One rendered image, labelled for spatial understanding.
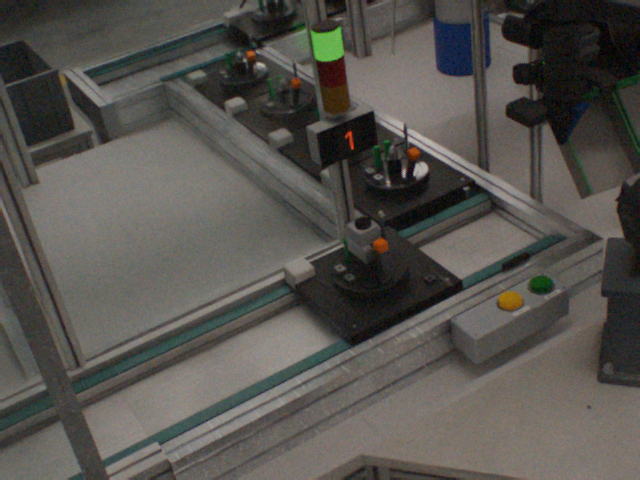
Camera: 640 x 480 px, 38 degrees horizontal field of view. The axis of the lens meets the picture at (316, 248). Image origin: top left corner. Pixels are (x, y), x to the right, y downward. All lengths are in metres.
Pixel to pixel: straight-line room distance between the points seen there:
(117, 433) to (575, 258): 0.87
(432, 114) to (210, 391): 1.15
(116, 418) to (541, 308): 0.75
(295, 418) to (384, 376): 0.17
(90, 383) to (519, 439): 0.73
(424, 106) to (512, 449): 1.24
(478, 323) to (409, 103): 1.07
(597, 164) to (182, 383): 0.90
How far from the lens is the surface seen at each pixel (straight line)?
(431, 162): 2.04
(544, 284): 1.66
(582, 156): 1.88
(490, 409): 1.59
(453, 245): 1.86
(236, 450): 1.51
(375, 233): 1.64
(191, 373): 1.67
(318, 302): 1.67
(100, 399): 1.69
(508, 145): 2.31
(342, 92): 1.63
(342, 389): 1.55
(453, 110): 2.49
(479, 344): 1.58
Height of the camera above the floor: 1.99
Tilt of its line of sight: 34 degrees down
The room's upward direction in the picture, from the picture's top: 10 degrees counter-clockwise
